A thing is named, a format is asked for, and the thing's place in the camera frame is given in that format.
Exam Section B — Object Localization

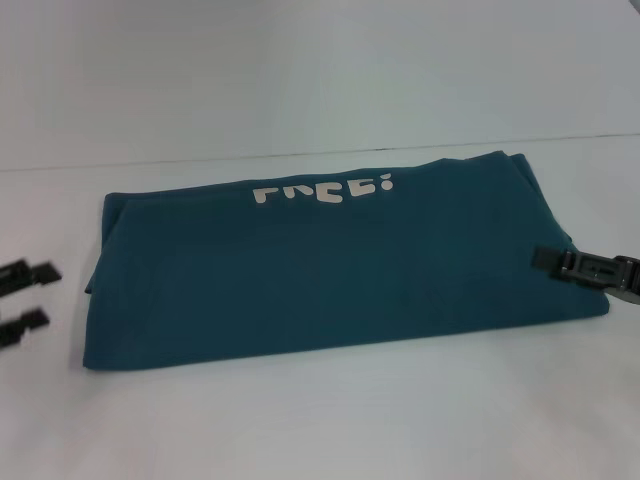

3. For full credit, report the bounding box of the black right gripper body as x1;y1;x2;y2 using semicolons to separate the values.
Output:
612;255;640;307

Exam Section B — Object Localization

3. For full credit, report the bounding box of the blue shirt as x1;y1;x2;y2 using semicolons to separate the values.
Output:
82;152;610;372

